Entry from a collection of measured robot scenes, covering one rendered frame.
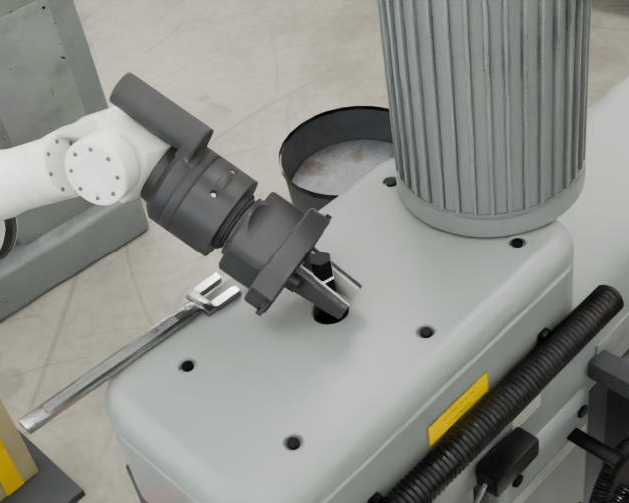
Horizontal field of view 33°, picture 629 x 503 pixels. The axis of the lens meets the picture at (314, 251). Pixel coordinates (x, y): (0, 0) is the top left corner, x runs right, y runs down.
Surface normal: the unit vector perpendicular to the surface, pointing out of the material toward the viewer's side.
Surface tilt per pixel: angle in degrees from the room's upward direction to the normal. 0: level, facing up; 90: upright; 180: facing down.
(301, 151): 86
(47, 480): 0
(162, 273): 0
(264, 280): 52
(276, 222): 31
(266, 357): 0
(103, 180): 76
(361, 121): 86
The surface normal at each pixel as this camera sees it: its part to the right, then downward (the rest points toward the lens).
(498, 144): -0.04, 0.67
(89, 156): -0.36, 0.47
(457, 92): -0.33, 0.66
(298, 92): -0.14, -0.73
